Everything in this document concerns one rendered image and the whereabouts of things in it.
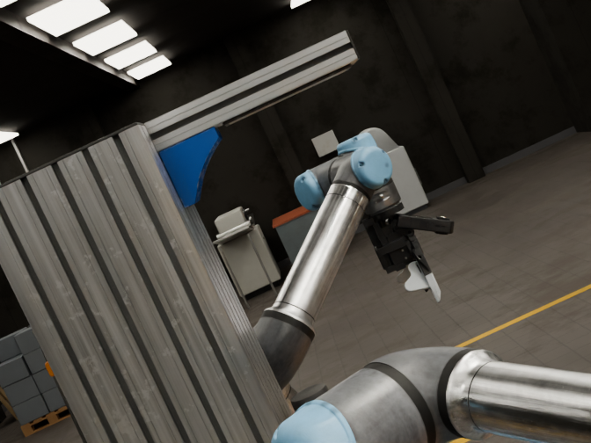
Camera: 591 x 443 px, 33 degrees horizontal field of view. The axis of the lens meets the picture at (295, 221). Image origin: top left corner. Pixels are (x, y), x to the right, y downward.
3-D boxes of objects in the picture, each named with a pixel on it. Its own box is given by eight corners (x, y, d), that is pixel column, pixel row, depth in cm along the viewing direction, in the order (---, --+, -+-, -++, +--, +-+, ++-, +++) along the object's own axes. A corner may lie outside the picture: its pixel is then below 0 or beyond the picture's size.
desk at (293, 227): (337, 244, 1707) (316, 199, 1700) (343, 254, 1549) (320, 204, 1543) (293, 265, 1707) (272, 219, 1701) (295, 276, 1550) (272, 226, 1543)
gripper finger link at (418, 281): (416, 312, 192) (397, 273, 197) (444, 300, 192) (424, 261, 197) (414, 306, 190) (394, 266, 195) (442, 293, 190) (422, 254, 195)
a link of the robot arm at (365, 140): (324, 150, 198) (356, 134, 202) (347, 201, 199) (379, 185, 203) (345, 141, 191) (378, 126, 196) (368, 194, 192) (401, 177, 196)
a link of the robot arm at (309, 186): (313, 168, 183) (358, 146, 189) (285, 179, 193) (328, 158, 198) (331, 207, 184) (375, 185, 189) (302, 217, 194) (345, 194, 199)
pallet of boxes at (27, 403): (83, 410, 1230) (41, 323, 1221) (25, 437, 1230) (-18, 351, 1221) (99, 388, 1349) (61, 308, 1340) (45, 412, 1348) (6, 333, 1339)
